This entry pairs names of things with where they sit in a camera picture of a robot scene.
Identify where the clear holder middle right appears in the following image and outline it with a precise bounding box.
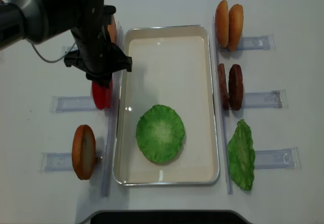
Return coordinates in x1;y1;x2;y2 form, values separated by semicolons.
242;90;288;109

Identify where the red tomato slice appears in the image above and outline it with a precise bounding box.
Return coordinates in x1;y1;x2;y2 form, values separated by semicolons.
92;81;113;110

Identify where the clear acrylic rail right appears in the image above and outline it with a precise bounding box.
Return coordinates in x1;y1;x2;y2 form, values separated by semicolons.
212;15;233;195

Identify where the clear holder top right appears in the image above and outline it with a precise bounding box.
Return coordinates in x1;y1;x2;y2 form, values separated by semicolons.
235;34;275;51

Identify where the brown meat patty right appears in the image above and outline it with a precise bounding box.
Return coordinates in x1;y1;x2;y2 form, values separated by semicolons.
228;64;244;111

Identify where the bread bun slice left holder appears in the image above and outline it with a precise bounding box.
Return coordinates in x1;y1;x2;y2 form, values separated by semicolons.
71;124;96;180

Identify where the green lettuce leaf on bun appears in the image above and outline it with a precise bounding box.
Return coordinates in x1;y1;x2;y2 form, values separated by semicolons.
136;105;185;164

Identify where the bread bun slice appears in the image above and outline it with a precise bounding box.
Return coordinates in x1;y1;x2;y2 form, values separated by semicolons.
215;0;229;48
228;4;244;52

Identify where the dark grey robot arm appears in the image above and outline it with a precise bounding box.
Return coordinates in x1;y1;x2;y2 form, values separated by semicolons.
1;0;132;87

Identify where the clear holder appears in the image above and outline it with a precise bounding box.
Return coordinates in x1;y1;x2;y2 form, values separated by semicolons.
235;34;275;51
255;147;301;169
242;90;288;109
49;96;99;113

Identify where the clear holder bottom right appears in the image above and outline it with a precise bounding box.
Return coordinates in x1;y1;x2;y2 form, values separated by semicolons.
255;147;301;169

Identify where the bread bun slice outer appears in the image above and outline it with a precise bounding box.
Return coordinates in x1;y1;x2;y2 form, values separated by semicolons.
215;0;229;48

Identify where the clear acrylic rail left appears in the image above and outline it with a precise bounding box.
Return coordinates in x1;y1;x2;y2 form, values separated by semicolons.
101;21;125;197

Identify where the brown meat patty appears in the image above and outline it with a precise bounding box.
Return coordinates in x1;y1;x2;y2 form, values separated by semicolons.
218;63;229;110
228;64;244;111

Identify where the white rectangular tray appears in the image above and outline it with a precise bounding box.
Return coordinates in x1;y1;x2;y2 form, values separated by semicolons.
113;25;219;186

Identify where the clear holder middle left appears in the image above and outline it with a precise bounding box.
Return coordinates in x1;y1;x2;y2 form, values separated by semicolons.
49;96;99;113

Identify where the green lettuce leaf in holder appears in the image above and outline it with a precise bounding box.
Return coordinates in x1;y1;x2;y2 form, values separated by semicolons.
227;119;256;191

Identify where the bread bun slice inner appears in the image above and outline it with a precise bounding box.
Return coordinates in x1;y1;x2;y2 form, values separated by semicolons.
228;4;244;52

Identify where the brown meat patty left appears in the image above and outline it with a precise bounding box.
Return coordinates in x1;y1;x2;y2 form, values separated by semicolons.
218;63;229;110

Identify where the grey cable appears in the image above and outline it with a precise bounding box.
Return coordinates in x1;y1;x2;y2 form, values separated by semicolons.
30;41;76;63

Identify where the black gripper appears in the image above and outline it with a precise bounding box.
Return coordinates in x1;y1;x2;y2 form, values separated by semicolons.
64;5;132;87

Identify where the clear acrylic rail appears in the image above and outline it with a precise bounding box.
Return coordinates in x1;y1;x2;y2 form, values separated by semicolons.
101;21;125;197
212;15;233;195

